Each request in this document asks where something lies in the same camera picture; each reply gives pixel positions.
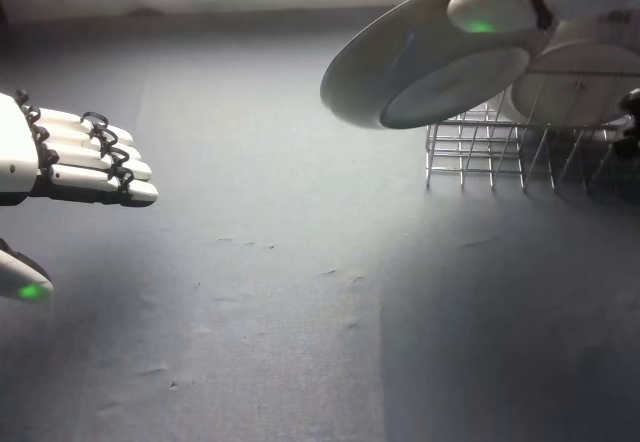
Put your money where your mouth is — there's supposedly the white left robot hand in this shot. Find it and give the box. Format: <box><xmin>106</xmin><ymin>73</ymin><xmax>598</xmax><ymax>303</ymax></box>
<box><xmin>0</xmin><ymin>89</ymin><xmax>160</xmax><ymax>307</ymax></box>

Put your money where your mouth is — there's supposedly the white plate with dark rim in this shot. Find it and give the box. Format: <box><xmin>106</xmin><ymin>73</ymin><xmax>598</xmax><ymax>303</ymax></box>
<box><xmin>319</xmin><ymin>0</ymin><xmax>531</xmax><ymax>131</ymax></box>
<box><xmin>509</xmin><ymin>6</ymin><xmax>640</xmax><ymax>127</ymax></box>

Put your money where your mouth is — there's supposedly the silver wire plate rack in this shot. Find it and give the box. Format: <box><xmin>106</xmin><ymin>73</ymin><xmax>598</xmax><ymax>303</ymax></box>
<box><xmin>424</xmin><ymin>69</ymin><xmax>640</xmax><ymax>203</ymax></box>

